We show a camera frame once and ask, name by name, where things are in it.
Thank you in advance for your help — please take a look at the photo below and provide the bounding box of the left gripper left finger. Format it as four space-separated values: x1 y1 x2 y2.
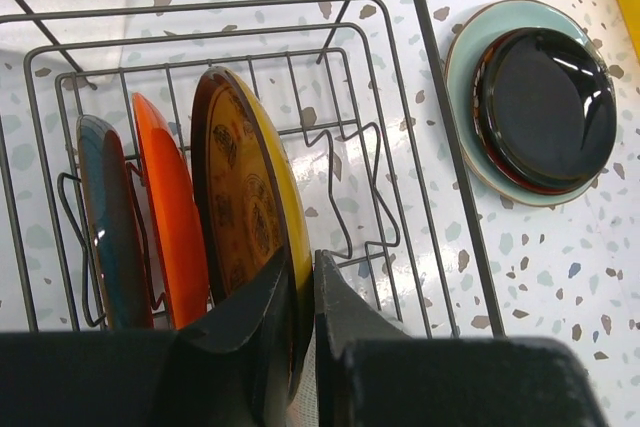
1 251 291 426

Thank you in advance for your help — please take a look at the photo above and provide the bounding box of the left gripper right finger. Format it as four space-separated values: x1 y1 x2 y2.
314 251 607 426

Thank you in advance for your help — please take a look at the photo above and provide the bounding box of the yellow patterned plate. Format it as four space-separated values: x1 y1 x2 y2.
191 66 313 396

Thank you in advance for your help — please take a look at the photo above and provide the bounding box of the light green floral plate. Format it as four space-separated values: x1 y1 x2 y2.
444 0 606 207

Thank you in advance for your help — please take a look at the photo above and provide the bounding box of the orange plate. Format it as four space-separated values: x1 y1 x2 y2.
132 93 209 329

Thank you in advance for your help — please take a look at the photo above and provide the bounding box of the dark teal plate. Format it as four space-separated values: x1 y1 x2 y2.
76 114 154 330

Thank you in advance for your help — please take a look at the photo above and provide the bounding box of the black wire dish rack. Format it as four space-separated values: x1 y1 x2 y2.
1 0 502 336

